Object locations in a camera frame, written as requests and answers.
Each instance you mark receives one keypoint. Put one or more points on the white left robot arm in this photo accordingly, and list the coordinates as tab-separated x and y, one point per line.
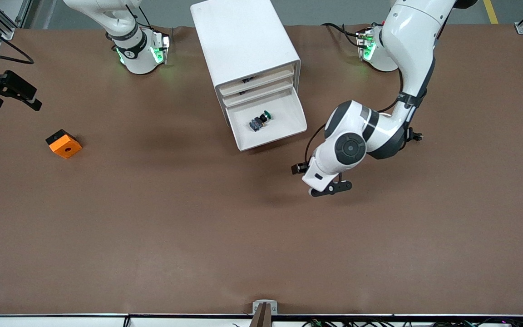
407	45

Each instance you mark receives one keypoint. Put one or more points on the brown table cover sheet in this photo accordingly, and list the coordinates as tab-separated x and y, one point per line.
152	227

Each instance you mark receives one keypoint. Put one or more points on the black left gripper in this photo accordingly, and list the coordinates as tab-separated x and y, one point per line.
297	169

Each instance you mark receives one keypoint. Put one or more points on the white table edge rail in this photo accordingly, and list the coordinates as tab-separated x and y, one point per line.
61	321

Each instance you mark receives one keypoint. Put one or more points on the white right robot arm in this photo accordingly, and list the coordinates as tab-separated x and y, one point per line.
136	54

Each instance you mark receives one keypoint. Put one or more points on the white cream plastic drawer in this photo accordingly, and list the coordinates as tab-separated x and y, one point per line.
257	82
279	127
257	92

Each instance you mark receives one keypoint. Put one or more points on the dark item inside drawer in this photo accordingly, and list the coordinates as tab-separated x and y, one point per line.
248	80

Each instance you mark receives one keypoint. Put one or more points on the green push button switch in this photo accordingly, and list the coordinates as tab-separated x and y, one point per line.
258	123

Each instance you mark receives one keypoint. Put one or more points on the orange block with black base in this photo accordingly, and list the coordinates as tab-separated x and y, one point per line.
66	147

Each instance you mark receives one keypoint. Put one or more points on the white drawer cabinet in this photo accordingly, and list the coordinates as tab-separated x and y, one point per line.
239	41

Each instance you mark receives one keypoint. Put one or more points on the grey metal bracket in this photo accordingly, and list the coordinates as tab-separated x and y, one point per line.
265	303

